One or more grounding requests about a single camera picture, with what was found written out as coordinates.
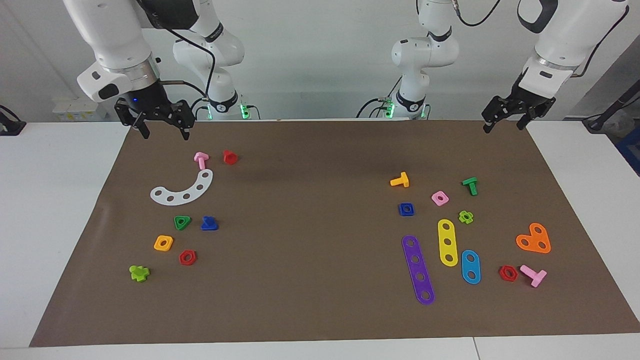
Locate yellow three-hole plate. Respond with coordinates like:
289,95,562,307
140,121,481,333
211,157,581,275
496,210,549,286
437,219,459,268

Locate black clamp device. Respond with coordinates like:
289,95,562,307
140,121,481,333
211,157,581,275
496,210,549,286
0,105,27,137

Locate orange heart-shaped plate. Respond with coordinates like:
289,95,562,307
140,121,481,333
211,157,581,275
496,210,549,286
515,222,552,255

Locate white curved perforated plate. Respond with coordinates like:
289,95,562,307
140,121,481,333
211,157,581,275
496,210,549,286
150,169,214,206

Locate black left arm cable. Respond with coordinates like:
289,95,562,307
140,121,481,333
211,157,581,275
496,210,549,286
452,0,502,28

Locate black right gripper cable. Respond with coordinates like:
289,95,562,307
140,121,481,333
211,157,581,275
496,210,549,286
160,25,217,101

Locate brown table mat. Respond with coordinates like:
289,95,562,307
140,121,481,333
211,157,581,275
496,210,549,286
29,119,640,348

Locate blue crate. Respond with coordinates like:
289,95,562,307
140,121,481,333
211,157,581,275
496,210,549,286
615,127,640,177

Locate blue two-hole plate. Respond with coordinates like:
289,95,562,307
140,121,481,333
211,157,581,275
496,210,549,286
460,249,482,285

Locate purple four-hole plate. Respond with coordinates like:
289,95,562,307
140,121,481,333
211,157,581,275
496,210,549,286
401,235,436,306

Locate black base cables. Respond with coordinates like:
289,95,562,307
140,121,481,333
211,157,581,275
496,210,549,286
356,95,401,119

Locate black pole stand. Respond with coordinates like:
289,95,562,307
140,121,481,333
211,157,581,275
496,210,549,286
582,80,640,134

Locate white power strip box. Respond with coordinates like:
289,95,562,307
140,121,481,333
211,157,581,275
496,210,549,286
52,96,108,122

